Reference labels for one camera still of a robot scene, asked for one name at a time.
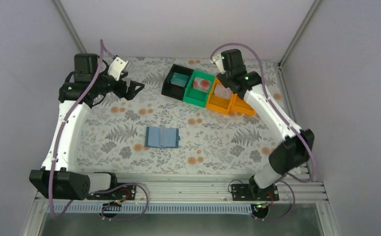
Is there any blue leather card holder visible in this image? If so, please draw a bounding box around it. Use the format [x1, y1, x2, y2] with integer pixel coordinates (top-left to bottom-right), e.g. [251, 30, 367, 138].
[144, 126, 180, 148]

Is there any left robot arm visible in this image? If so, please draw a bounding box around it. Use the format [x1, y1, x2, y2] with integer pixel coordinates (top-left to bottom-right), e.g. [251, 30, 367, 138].
[29, 54, 144, 200]

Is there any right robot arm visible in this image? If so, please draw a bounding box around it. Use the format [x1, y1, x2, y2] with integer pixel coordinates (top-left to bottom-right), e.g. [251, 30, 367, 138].
[212, 49, 315, 200]

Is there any teal VIP card stack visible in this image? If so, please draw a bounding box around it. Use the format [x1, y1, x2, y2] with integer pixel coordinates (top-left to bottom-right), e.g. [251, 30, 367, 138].
[170, 72, 189, 88]

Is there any white red patterned card stack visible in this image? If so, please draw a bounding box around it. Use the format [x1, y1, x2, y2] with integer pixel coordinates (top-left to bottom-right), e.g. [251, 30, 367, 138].
[192, 77, 211, 93]

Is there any white VIP card stack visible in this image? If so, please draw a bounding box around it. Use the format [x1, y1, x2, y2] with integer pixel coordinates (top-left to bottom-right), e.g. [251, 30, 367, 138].
[214, 84, 233, 99]

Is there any yellow bin with white cards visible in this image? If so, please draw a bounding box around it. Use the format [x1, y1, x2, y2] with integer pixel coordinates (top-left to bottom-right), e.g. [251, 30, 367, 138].
[205, 78, 236, 115]

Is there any yellow bin with red cards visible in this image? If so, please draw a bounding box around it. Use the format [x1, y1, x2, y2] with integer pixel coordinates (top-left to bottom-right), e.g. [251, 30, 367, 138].
[230, 94, 255, 116]

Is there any black storage bin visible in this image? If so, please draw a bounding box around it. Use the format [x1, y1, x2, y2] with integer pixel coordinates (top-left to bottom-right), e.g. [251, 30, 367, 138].
[161, 64, 194, 101]

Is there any green storage bin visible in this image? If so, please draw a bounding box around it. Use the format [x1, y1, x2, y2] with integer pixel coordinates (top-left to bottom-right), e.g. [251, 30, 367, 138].
[182, 70, 215, 108]

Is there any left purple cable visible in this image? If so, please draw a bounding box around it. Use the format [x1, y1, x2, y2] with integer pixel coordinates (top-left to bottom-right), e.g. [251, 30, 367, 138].
[48, 39, 149, 223]

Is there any aluminium frame rail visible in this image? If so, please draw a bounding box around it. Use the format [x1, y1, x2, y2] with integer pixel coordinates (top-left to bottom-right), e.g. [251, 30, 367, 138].
[35, 174, 330, 204]

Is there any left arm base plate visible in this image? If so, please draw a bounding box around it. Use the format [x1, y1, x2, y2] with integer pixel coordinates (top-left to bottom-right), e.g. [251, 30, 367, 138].
[87, 183, 137, 201]

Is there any slotted grey cable duct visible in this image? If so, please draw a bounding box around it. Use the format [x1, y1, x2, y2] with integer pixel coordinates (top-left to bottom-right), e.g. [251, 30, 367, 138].
[54, 202, 269, 215]

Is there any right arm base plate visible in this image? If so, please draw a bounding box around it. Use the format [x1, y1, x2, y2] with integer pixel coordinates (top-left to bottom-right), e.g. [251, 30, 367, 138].
[230, 183, 280, 202]

